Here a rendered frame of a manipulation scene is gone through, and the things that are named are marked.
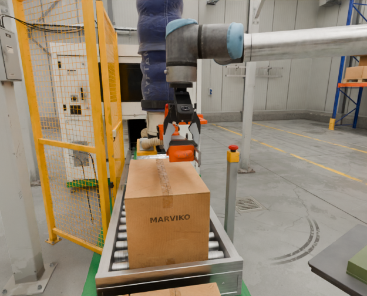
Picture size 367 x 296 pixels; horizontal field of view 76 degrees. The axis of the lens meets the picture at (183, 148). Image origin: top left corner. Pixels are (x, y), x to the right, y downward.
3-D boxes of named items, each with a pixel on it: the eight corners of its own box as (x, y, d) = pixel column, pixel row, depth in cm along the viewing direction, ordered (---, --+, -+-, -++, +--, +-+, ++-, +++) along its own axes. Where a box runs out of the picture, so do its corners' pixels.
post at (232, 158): (221, 269, 192) (226, 150, 168) (229, 268, 194) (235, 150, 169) (224, 275, 186) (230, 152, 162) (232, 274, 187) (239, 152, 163)
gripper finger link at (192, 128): (201, 143, 81) (191, 118, 78) (205, 147, 75) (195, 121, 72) (193, 147, 81) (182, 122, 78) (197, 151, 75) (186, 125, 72)
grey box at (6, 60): (14, 81, 157) (7, 32, 150) (23, 81, 158) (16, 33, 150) (-3, 80, 138) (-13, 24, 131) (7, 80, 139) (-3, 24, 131)
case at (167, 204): (133, 212, 173) (130, 160, 163) (187, 207, 180) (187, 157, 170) (129, 273, 116) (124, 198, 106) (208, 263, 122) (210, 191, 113)
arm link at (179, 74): (199, 66, 67) (165, 65, 65) (199, 84, 68) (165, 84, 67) (192, 69, 75) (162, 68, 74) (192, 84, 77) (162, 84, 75)
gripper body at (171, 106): (189, 120, 80) (190, 83, 77) (195, 124, 72) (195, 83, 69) (167, 121, 79) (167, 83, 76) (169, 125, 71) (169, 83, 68)
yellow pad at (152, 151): (137, 141, 148) (136, 134, 147) (152, 141, 150) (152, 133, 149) (136, 156, 115) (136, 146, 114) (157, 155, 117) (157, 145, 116)
